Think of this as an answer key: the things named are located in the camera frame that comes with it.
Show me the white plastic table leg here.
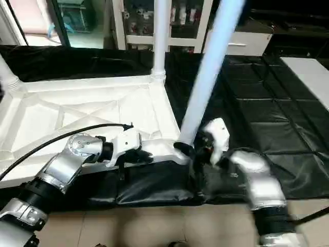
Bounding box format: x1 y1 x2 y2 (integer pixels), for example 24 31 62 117
151 0 172 82
0 51 22 92
177 0 246 150

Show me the white plastic table top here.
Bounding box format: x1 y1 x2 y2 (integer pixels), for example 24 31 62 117
0 72 192 174

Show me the black table mat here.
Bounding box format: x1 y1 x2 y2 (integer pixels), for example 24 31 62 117
0 44 329 206

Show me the white drawer unit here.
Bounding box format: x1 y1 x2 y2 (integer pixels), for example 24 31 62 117
203 30 273 57

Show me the white glass door cabinet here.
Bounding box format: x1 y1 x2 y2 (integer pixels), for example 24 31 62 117
111 0 214 54

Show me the teal plastic stool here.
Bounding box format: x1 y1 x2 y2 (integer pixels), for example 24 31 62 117
57 0 96 34

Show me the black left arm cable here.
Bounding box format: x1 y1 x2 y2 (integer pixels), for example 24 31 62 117
0 122 134 181

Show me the black metal table frame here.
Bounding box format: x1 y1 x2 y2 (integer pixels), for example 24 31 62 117
296 208 329 225

